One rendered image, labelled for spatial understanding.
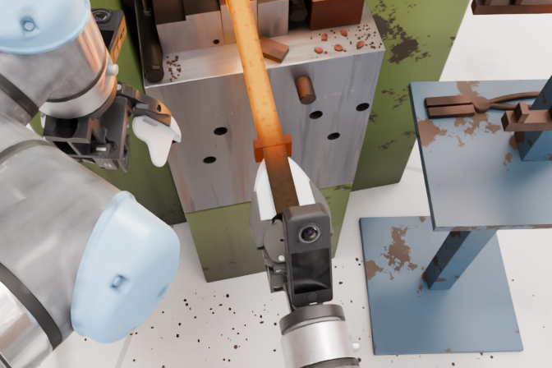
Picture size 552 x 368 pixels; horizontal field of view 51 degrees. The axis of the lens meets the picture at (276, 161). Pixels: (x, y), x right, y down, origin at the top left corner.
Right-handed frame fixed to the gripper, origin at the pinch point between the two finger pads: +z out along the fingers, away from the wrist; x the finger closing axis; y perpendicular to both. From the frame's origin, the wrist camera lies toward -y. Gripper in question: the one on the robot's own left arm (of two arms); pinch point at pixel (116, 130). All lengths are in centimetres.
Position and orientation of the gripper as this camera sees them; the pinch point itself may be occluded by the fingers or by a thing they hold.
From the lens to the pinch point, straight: 72.2
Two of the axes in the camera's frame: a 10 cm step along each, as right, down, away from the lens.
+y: -0.5, 9.6, -2.7
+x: 10.0, 0.7, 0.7
